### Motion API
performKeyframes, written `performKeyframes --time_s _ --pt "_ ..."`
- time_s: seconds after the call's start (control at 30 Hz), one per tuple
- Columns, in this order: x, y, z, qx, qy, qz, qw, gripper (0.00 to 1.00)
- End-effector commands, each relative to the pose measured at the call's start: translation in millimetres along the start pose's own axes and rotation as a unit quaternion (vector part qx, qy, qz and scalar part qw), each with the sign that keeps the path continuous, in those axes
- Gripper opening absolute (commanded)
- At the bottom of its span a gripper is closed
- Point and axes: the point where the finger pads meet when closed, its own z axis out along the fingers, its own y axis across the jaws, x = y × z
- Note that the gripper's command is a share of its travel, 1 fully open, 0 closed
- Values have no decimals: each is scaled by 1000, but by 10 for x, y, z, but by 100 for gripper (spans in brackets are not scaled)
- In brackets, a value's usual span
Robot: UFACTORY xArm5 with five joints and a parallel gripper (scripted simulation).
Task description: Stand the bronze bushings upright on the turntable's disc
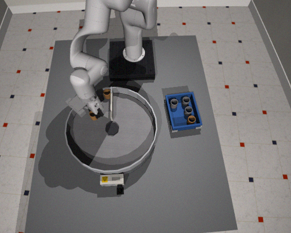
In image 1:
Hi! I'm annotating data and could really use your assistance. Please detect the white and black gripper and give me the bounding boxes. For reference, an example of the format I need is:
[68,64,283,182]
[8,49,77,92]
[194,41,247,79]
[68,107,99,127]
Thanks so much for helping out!
[86,95,104,119]

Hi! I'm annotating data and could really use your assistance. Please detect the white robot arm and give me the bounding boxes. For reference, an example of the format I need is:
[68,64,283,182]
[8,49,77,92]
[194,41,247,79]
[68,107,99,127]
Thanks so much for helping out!
[66,0,157,117]

